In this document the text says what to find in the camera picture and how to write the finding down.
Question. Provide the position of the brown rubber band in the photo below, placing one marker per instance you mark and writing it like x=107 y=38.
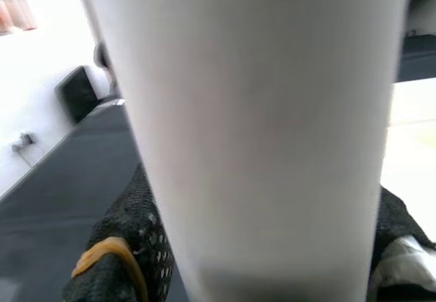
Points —
x=102 y=251

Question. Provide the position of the white plastic table leg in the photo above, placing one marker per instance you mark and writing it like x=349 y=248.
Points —
x=255 y=128

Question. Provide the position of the black floor chair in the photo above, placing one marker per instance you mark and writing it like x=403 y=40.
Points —
x=78 y=92

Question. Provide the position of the wall socket with plug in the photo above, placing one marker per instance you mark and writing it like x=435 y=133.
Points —
x=24 y=142

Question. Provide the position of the black tablecloth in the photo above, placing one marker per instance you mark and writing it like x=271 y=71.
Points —
x=68 y=186

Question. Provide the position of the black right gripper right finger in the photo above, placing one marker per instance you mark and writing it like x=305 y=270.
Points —
x=398 y=220

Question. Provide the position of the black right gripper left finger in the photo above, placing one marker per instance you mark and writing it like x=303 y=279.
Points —
x=136 y=220

